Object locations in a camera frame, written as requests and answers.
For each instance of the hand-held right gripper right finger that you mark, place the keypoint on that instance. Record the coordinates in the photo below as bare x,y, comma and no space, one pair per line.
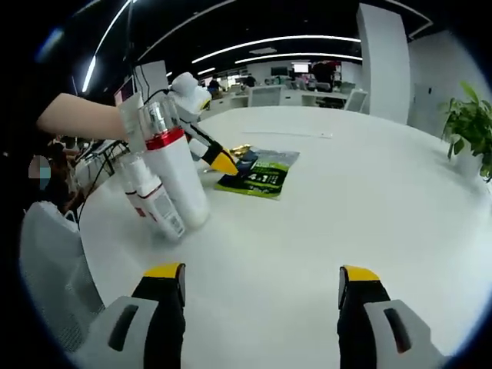
361,303

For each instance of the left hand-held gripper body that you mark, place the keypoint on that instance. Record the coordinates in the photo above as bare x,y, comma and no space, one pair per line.
188,96

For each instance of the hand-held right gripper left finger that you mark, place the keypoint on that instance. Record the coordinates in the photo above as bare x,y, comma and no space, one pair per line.
161,303

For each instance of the gold foil skincare sachet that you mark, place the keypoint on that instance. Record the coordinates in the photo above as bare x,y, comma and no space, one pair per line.
240,149

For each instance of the dark blue skincare sachet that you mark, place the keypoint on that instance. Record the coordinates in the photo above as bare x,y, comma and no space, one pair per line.
248,161

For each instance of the tall red-collared skincare bottle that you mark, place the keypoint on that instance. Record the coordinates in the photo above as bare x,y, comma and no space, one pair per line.
180,180

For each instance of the green black skincare packet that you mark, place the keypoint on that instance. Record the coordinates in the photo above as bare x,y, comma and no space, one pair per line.
265,180

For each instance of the small clear-capped skincare bottle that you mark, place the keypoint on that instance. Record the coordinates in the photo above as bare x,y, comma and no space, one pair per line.
167,215

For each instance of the small white red box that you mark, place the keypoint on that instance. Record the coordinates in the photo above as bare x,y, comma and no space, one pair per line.
141,211

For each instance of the pink-screen monitor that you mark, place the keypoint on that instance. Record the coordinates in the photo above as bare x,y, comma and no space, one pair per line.
125,90

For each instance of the white background office chair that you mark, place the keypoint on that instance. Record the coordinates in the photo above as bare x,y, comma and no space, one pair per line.
356,100
265,96

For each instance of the long ceiling light strip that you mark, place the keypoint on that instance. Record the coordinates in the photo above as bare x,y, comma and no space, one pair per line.
104,42

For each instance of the white mesh office chair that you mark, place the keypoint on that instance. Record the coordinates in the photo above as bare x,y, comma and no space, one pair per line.
54,269

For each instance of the potted green plant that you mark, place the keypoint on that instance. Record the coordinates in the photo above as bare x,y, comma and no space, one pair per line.
469,127

